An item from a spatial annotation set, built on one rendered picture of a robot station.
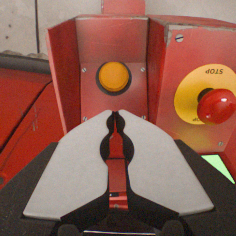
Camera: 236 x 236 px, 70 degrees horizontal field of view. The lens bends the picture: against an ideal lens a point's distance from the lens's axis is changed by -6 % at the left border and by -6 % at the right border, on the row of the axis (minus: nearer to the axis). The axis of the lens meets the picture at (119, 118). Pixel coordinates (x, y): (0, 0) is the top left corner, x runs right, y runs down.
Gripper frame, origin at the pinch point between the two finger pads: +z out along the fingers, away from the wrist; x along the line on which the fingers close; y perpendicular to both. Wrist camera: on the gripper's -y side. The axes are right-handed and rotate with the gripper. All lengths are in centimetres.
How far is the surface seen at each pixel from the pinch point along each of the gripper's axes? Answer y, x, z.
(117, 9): -10, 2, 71
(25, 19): -8, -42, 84
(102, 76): 0.8, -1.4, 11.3
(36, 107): 17.7, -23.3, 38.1
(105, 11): -9, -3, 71
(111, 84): 1.7, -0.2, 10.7
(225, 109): 1.4, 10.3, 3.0
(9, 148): 19.2, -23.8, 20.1
